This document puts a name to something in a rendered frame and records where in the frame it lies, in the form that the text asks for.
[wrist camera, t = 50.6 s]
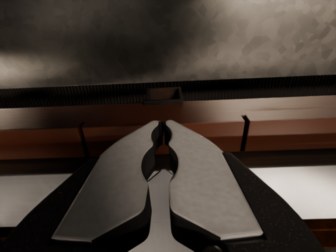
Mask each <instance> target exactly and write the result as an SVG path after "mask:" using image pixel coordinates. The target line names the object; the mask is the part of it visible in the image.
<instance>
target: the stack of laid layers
mask: <svg viewBox="0 0 336 252"><path fill-rule="evenodd" d="M224 153H232V154H233V155H234V156H235V157H236V158H237V159H238V160H240V161H241V162H242V163H243V164H244V165H245V166H247V167H248V168H253V167H284V166H314V165H336V148H326V149H297V150H267V151H244V150H243V148H241V149H240V151H238V152H224ZM154 157H155V171H157V170H161V169H167V170H171V169H170V157H169V154H155V155H154ZM90 158H91V157H90V154H87V156H86V157H63V158H34V159H4V160H0V176H3V175H34V174H65V173H74V172H75V171H76V170H78V169H79V168H80V167H81V166H82V165H83V164H85V163H86V162H87V161H88V160H89V159H90Z"/></svg>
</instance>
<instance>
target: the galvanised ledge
mask: <svg viewBox="0 0 336 252"><path fill-rule="evenodd" d="M321 75H336V0H0V89H19V88H42V87H66V86H89V85H112V84H135V83H158V82H181V81H205V80H228V79H251V78H274V77H297V76H321Z"/></svg>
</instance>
